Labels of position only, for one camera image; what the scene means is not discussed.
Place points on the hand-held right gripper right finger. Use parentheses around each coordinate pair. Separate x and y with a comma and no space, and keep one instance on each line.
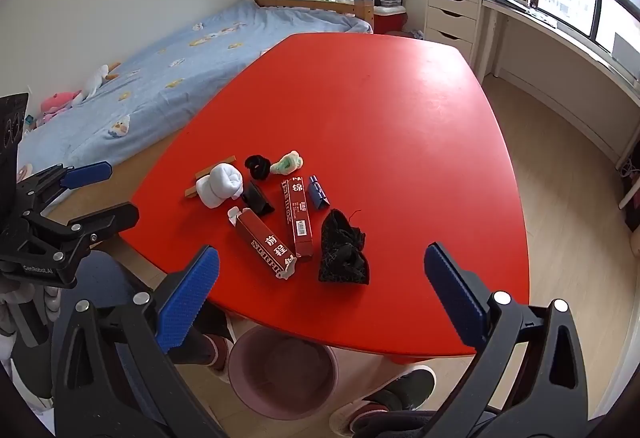
(455,293)

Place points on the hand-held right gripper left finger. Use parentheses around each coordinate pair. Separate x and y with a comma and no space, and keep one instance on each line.
(190,298)

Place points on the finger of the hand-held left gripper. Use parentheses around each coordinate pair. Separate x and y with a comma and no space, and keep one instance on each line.
(87,174)
(110,216)

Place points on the wooden stick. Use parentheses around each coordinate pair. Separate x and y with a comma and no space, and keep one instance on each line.
(201,175)

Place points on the white sock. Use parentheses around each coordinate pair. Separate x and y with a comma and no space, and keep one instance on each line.
(220,185)

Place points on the black mesh cloth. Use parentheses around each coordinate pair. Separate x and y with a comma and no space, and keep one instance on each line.
(345,253)

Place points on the pink plastic bin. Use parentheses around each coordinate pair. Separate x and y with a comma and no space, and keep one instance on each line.
(282,373)

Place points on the dark red box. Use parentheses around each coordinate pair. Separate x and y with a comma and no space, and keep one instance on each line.
(298,218)

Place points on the small blue box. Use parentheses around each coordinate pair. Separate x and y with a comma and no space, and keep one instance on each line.
(317,190)

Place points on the person's left hand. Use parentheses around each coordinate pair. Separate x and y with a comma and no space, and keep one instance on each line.
(52,303)

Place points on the small white duck plush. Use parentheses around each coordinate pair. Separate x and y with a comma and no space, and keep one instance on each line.
(120,126)

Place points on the person's left leg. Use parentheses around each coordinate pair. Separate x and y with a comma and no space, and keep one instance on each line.
(125,275)

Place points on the grey pink slipper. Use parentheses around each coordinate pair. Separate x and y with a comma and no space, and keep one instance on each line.
(220,360)
(395,393)

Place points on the pink plush toy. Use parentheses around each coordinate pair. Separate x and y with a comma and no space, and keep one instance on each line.
(57,105)

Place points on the dark red box open flaps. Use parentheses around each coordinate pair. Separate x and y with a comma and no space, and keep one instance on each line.
(262,243)

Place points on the black folded paper box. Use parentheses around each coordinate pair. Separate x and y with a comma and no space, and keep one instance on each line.
(257,200)

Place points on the bed with blue sheet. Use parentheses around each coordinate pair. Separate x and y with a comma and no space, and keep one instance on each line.
(165,68)

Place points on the green white crumpled wrapper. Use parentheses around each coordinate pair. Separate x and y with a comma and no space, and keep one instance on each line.
(287,163)

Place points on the red table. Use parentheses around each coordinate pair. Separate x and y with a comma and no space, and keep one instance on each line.
(380,128)

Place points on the white drawer cabinet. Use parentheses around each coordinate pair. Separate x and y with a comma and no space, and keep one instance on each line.
(452,18)

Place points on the red cooler box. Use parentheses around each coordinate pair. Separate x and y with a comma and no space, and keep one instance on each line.
(387,18)

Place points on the wooden bed frame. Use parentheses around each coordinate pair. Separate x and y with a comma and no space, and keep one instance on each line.
(365,10)

